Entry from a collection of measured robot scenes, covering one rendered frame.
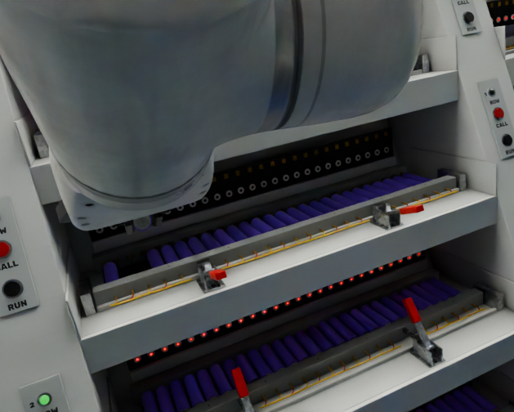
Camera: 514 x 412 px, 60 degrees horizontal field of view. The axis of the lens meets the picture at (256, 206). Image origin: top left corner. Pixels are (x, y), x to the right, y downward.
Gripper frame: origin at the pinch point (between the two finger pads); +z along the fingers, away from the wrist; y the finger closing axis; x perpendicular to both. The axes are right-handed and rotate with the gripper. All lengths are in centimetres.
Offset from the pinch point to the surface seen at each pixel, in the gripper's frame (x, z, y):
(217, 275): 7.3, 8.2, -6.3
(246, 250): 4.8, 18.3, -12.8
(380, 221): 6.9, 16.2, -32.3
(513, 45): -15, 17, -71
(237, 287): 9.0, 14.3, -9.2
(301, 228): 4.2, 18.0, -21.2
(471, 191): 7, 18, -50
